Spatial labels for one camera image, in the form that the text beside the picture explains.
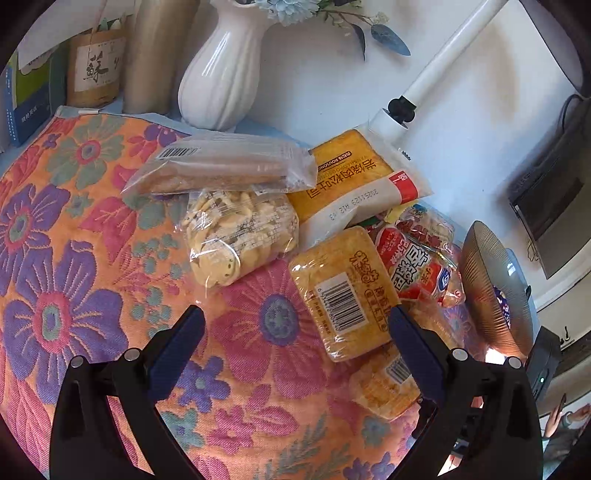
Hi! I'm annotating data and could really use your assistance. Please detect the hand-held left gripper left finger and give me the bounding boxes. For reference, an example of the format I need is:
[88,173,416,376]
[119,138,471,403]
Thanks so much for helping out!
[48,305,206,480]

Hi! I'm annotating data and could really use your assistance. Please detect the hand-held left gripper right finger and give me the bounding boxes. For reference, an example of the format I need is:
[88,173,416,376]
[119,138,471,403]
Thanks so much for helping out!
[388,305,543,480]

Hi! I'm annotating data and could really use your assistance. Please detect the small yellow cake packet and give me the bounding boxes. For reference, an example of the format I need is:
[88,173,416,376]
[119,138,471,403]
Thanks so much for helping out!
[348,300,444,421]
[288,226,400,363]

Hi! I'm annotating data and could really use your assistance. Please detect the brown ribbed bowl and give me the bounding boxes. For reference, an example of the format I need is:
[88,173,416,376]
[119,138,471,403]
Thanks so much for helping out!
[459,220,539,356]

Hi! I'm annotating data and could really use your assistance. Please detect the clear brown bread packet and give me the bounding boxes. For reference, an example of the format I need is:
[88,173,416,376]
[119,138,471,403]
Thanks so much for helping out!
[121,131,319,197]

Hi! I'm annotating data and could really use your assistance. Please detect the red and white snack packet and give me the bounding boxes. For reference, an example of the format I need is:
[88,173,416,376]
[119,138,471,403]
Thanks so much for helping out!
[374,224,465,308]

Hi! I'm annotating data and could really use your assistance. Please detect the clear red-printed snack packet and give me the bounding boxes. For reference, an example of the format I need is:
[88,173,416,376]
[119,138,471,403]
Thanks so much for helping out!
[392,203,455,245]

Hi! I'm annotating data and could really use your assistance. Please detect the floral quilted cloth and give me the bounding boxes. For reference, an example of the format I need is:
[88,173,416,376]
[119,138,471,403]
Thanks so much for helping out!
[0,106,467,480]

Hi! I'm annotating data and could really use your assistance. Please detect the clear bag of cookies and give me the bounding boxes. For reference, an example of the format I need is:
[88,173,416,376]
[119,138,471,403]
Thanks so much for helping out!
[185,189,300,289]

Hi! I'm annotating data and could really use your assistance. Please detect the black box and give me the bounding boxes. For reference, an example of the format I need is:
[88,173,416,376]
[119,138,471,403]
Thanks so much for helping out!
[526,325,561,402]

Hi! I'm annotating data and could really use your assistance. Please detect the large yellow bread packet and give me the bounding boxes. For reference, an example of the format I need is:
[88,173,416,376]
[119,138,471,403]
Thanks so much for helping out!
[286,129,435,250]

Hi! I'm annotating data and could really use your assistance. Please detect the black monitor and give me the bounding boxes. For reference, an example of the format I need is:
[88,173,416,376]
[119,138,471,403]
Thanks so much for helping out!
[508,95,591,280]

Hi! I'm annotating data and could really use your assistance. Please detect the white desk lamp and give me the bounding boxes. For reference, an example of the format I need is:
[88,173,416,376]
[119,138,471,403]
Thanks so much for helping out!
[365,0,511,160]

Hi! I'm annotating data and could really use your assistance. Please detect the white ribbed vase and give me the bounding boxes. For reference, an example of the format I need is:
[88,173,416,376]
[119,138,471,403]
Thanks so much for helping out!
[178,0,273,132]

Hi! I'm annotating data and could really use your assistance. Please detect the blue and green book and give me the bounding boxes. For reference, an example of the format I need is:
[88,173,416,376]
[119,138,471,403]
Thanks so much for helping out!
[4,51,65,148]

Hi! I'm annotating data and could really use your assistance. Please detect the bamboo pen holder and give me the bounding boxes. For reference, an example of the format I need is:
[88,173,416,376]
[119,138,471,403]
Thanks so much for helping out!
[67,16,127,109]

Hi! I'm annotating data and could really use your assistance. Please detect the beige thermos bottle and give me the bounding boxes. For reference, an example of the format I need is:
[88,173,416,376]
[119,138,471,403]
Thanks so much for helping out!
[124,0,199,116]

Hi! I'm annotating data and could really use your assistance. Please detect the blue and white artificial flowers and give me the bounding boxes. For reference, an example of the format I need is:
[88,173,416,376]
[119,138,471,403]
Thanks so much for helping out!
[235,0,411,61]

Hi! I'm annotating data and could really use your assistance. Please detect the black cable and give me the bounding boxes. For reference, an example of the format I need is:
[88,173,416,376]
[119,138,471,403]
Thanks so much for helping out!
[560,93,585,134]

